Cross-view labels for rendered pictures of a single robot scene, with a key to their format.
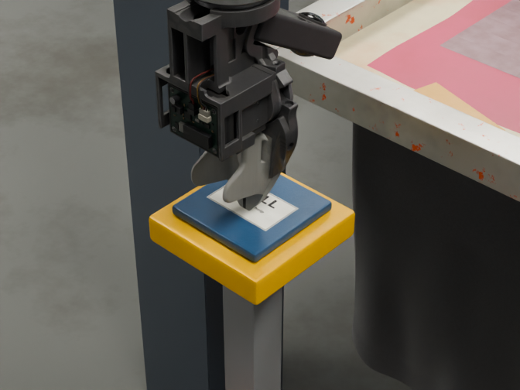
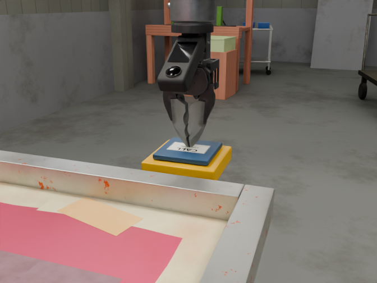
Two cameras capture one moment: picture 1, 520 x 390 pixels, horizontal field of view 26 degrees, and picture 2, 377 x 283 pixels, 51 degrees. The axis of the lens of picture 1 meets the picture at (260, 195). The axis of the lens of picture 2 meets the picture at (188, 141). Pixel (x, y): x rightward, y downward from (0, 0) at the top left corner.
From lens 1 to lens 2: 1.46 m
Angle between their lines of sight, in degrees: 120
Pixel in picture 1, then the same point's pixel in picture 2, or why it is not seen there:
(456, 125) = (91, 167)
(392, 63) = (160, 245)
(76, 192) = not seen: outside the picture
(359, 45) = (202, 258)
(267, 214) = (178, 145)
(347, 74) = (177, 180)
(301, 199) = (167, 152)
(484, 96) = (72, 233)
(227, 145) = not seen: hidden behind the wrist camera
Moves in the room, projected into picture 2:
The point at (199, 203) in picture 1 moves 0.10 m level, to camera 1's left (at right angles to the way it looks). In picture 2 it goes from (211, 144) to (257, 137)
